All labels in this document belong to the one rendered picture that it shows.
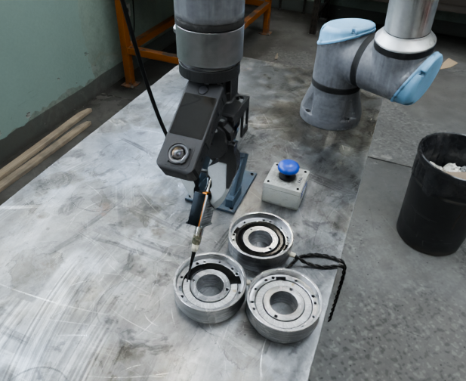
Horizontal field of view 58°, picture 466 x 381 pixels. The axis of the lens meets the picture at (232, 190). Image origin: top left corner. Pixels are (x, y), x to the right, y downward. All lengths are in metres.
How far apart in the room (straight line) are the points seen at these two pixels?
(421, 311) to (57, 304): 1.39
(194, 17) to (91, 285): 0.42
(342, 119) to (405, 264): 0.99
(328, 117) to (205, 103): 0.58
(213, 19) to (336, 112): 0.62
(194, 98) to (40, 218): 0.43
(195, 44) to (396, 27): 0.51
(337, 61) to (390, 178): 1.42
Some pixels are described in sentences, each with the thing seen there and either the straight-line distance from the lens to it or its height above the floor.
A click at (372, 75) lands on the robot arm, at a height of 0.96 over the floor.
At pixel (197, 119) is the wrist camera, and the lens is 0.47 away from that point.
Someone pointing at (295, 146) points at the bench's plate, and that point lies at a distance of 0.96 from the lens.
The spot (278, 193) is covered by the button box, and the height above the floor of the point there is 0.83.
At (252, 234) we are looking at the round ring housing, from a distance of 0.71.
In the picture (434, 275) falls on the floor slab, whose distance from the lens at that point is 1.92.
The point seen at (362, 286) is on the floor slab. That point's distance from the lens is 1.76.
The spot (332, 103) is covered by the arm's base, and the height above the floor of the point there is 0.86.
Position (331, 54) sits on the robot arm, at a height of 0.97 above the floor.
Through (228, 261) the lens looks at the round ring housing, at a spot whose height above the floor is 0.83.
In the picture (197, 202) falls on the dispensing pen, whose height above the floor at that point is 0.94.
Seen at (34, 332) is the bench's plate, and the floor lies 0.80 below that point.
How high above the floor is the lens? 1.33
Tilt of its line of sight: 40 degrees down
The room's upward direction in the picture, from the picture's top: 3 degrees clockwise
